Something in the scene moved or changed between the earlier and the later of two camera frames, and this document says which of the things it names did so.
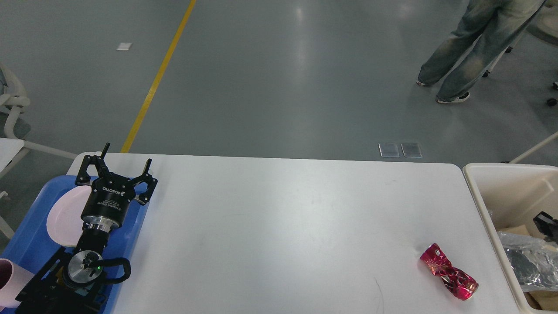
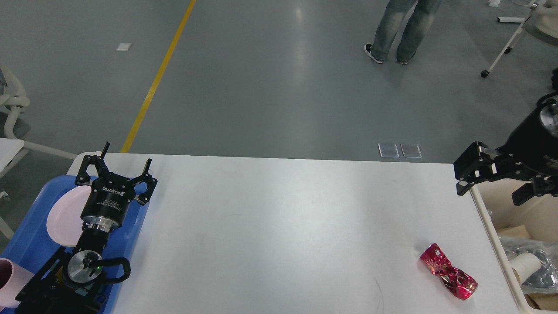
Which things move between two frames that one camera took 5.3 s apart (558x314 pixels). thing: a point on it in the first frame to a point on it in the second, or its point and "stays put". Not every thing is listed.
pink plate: [64, 223] stays put
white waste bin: [507, 195] stays put
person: [496, 22] to [391, 20]
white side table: [11, 150] stays put
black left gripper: [110, 195] stays put
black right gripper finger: [548, 226] to [532, 153]
